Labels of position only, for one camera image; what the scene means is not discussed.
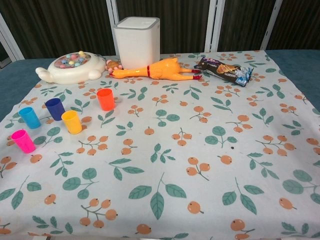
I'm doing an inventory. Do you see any pink plastic cup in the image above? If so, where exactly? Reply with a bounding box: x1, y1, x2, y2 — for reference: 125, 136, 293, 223
10, 129, 37, 154

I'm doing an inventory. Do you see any floral orange-berry tablecloth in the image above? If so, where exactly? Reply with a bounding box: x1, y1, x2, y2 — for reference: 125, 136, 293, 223
0, 49, 320, 240

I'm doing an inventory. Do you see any orange plastic cup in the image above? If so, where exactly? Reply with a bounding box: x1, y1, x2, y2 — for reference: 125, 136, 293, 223
96, 88, 116, 112

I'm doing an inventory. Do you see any light blue plastic cup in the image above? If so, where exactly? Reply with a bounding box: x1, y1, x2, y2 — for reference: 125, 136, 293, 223
18, 106, 42, 130

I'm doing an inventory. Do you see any dark snack packet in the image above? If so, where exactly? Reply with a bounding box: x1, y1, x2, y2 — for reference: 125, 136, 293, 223
193, 56, 255, 88

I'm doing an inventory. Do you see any small pink doll toy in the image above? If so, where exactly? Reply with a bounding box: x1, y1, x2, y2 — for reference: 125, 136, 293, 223
105, 59, 124, 72

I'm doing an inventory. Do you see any white square lidded bin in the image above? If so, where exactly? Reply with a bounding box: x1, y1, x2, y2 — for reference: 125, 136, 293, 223
113, 16, 161, 69

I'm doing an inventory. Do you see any yellow plastic cup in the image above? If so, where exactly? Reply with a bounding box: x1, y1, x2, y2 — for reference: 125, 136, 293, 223
61, 110, 83, 134

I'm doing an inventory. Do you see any white fishing game toy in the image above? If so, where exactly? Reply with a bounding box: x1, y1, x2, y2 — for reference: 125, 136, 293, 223
35, 50, 107, 85

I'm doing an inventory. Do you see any yellow rubber chicken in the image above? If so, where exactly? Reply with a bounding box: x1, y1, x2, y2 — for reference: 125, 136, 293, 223
109, 57, 204, 81

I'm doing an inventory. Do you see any dark blue plastic cup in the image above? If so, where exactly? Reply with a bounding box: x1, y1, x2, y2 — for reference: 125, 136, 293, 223
44, 97, 66, 122

